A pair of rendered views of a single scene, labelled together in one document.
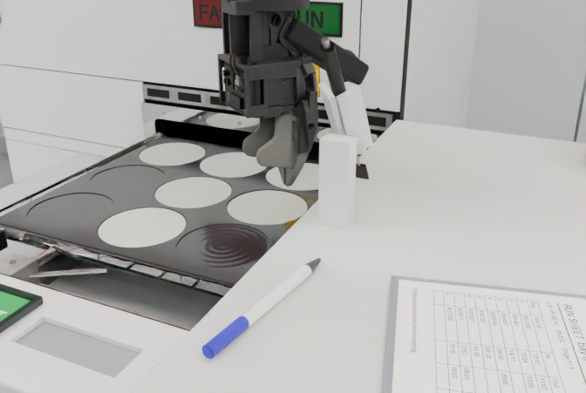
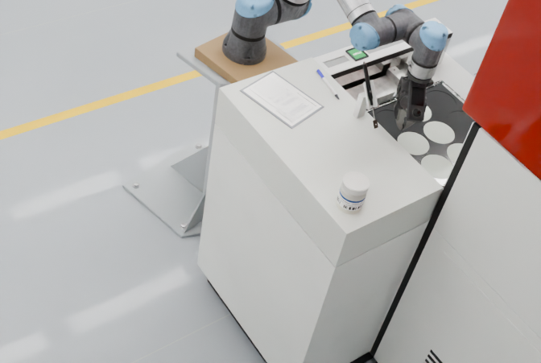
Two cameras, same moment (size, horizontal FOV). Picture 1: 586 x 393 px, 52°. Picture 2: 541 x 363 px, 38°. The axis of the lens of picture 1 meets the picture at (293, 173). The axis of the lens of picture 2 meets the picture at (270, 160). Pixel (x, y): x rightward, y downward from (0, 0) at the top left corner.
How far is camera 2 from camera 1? 239 cm
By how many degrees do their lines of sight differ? 89
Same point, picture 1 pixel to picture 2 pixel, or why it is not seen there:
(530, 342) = (287, 108)
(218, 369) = (313, 71)
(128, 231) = not seen: hidden behind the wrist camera
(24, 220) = (436, 89)
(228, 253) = (385, 120)
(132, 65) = not seen: outside the picture
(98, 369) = (328, 63)
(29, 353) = (338, 55)
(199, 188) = (441, 134)
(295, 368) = (306, 79)
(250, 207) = (415, 138)
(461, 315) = (301, 105)
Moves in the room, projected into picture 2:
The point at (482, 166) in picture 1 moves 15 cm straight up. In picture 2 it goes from (374, 171) to (388, 134)
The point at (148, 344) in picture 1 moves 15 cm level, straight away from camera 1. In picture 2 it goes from (329, 68) to (375, 81)
